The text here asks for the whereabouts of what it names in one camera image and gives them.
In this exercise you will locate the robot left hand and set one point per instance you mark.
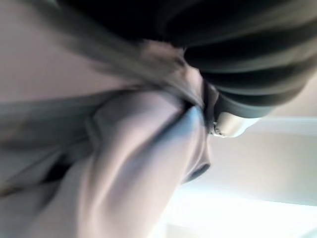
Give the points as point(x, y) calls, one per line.
point(237, 59)

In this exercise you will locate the light grey bed cloth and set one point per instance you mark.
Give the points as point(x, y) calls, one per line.
point(138, 153)

